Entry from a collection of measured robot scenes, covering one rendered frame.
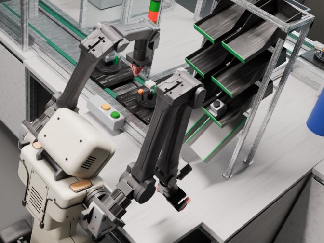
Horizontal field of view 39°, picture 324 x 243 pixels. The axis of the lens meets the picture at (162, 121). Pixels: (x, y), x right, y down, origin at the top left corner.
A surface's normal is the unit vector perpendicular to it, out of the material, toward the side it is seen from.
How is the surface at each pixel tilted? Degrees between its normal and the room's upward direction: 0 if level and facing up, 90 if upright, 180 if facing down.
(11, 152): 0
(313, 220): 90
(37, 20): 0
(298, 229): 90
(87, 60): 92
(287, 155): 0
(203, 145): 45
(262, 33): 25
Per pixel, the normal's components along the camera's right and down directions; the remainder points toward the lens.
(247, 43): -0.18, -0.58
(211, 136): -0.44, -0.36
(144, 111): 0.18, -0.75
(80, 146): -0.32, -0.19
